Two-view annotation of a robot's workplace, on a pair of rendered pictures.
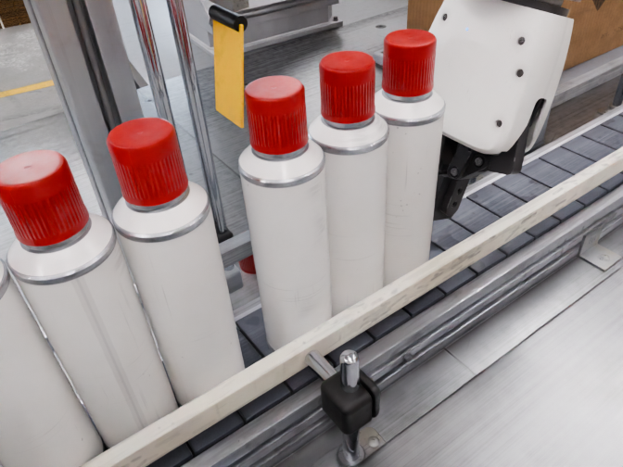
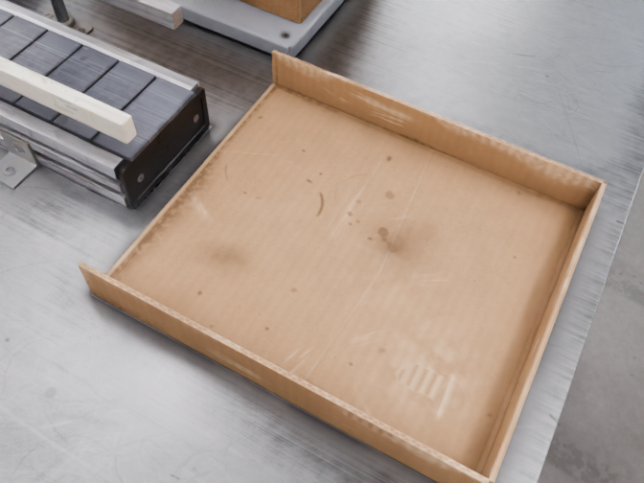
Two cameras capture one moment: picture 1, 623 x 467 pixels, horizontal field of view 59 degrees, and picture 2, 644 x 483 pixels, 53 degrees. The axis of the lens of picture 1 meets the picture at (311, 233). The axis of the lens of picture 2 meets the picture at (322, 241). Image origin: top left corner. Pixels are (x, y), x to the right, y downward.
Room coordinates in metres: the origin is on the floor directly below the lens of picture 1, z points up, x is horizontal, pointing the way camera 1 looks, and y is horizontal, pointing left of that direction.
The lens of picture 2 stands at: (0.65, -1.03, 1.25)
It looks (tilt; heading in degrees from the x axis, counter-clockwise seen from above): 56 degrees down; 59
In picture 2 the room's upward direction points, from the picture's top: 4 degrees clockwise
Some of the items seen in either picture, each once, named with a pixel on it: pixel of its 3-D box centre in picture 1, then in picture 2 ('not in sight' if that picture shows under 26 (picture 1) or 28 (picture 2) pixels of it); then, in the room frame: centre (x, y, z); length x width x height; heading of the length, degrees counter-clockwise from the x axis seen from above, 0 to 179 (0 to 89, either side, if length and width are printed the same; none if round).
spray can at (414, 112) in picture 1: (402, 174); not in sight; (0.34, -0.07, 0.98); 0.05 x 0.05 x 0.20
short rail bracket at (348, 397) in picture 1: (351, 410); not in sight; (0.21, -0.02, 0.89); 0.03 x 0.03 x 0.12; 33
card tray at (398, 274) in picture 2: not in sight; (356, 236); (0.82, -0.80, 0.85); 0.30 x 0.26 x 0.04; 123
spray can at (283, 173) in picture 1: (288, 233); not in sight; (0.28, 0.01, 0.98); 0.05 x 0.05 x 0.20
